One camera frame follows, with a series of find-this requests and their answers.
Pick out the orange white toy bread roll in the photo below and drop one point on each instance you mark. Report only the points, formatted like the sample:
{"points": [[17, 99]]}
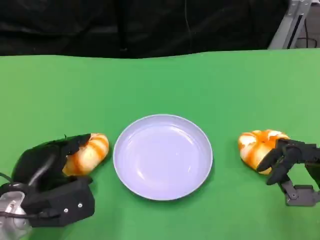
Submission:
{"points": [[87, 157], [255, 150]]}

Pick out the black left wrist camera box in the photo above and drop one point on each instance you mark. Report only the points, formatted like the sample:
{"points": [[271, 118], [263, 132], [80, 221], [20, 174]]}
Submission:
{"points": [[62, 202]]}

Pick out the lilac plate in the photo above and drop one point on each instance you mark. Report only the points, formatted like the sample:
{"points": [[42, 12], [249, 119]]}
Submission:
{"points": [[162, 157]]}

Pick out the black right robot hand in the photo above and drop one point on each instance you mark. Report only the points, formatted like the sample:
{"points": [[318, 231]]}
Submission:
{"points": [[295, 155]]}

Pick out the green table cloth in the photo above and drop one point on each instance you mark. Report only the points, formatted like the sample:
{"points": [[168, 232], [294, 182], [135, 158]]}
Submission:
{"points": [[160, 87]]}

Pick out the black curtain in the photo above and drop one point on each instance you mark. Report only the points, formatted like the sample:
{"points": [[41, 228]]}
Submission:
{"points": [[100, 25]]}

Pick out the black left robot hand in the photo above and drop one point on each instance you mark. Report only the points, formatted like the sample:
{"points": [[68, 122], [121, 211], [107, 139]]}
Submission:
{"points": [[37, 162]]}

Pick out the aluminium frame post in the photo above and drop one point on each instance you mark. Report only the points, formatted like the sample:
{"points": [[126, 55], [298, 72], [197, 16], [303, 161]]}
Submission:
{"points": [[287, 27]]}

